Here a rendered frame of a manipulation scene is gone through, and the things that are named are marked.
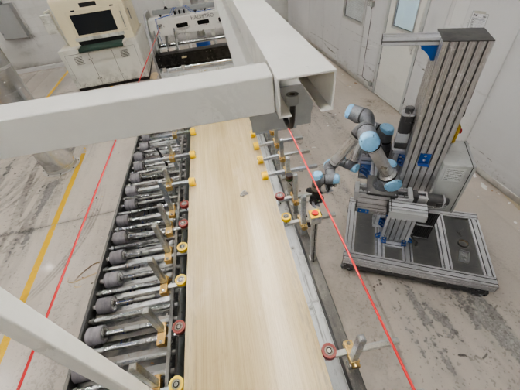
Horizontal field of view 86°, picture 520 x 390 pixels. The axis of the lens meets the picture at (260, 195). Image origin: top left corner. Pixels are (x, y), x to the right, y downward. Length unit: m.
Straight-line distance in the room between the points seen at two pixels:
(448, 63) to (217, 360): 2.13
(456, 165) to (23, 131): 2.37
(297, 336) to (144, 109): 1.58
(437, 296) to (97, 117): 3.05
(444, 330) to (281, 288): 1.61
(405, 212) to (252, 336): 1.41
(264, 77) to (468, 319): 2.98
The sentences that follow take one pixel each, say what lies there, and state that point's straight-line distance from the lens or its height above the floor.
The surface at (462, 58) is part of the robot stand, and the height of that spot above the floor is 1.93.
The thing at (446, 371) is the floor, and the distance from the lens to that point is 2.91.
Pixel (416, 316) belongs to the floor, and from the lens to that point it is 3.00.
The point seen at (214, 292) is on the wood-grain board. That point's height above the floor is 0.90.
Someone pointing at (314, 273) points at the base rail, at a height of 0.70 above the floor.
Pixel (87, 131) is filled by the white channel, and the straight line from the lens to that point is 0.40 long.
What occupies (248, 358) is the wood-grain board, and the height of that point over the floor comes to 0.90.
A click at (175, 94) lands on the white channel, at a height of 2.46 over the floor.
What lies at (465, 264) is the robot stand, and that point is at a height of 0.21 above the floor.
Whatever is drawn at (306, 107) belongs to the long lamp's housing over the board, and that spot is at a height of 2.33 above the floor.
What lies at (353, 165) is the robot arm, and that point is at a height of 1.16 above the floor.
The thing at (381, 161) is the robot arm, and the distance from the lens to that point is 2.00.
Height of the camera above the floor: 2.59
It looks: 43 degrees down
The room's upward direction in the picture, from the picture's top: 8 degrees counter-clockwise
